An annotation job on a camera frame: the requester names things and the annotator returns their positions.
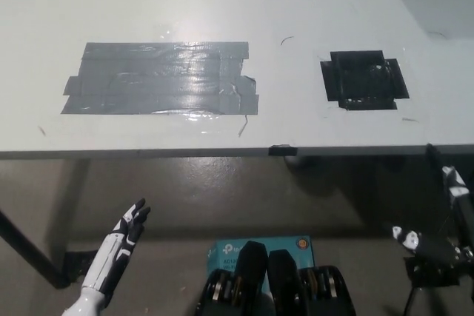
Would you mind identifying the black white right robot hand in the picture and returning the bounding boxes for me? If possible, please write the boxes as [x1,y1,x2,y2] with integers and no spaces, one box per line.
[392,144,474,267]

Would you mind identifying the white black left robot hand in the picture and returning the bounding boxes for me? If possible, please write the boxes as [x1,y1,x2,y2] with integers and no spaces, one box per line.
[81,198,152,300]

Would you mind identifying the grey table leg panel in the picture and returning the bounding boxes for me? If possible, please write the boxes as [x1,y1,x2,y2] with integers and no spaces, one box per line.
[47,158,93,258]

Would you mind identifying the black metal table leg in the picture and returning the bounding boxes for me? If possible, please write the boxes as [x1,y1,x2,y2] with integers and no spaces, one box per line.
[0,208,71,289]

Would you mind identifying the teal router cardboard box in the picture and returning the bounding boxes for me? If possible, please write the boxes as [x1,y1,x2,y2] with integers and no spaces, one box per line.
[207,235,316,283]

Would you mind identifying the black tape square mark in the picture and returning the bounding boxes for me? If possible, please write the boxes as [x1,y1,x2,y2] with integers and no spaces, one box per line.
[320,50,411,111]

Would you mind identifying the small black edge tape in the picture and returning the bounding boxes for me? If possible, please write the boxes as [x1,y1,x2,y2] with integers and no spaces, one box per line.
[269,143,298,157]

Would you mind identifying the grey duct tape patch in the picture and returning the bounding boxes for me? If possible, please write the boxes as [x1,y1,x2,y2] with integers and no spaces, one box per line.
[60,41,260,116]

